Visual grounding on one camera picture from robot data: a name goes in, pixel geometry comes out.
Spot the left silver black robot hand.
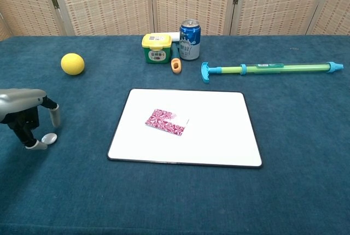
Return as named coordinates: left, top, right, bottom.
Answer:
left=0, top=89, right=61, bottom=150

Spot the pink white patterned block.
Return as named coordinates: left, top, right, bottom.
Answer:
left=145, top=108, right=190, bottom=137

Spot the white board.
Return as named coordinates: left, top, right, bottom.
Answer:
left=107, top=88, right=263, bottom=169

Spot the yellow foam ball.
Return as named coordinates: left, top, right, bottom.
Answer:
left=60, top=52, right=85, bottom=76

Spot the woven folding screen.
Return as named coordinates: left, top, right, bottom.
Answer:
left=0, top=0, right=350, bottom=42

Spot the yellow lidded green container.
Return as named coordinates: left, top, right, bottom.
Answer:
left=141, top=33, right=173, bottom=64

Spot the white paper roll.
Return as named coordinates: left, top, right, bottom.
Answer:
left=153, top=31, right=180, bottom=44

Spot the blue white drink can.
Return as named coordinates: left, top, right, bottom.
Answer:
left=179, top=19, right=201, bottom=61

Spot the green blue toy water pump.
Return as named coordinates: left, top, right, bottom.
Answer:
left=201, top=61, right=344, bottom=84

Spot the green orange handled tool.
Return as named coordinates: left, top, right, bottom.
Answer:
left=170, top=43, right=183, bottom=75

